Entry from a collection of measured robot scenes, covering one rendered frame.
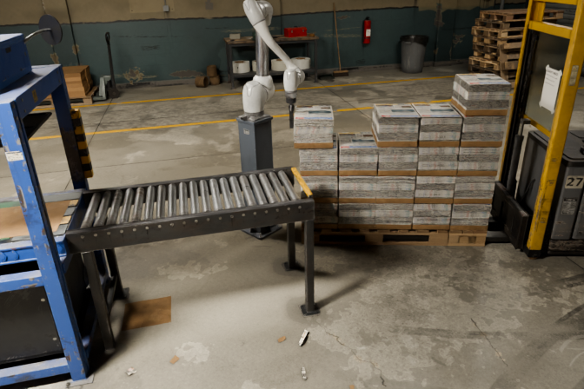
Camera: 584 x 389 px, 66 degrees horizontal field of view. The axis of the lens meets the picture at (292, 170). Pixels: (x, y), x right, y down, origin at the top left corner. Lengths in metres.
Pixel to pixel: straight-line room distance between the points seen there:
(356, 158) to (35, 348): 2.32
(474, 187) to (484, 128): 0.46
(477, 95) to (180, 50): 7.20
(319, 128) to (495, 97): 1.23
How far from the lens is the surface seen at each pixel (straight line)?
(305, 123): 3.24
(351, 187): 3.45
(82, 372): 2.90
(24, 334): 2.88
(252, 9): 3.37
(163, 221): 2.54
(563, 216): 3.80
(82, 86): 8.84
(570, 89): 3.39
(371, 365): 2.76
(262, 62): 3.57
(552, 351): 3.13
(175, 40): 9.64
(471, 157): 3.53
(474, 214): 3.75
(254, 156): 3.52
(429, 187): 3.55
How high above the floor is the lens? 1.99
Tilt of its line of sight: 23 degrees down
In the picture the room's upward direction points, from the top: 2 degrees counter-clockwise
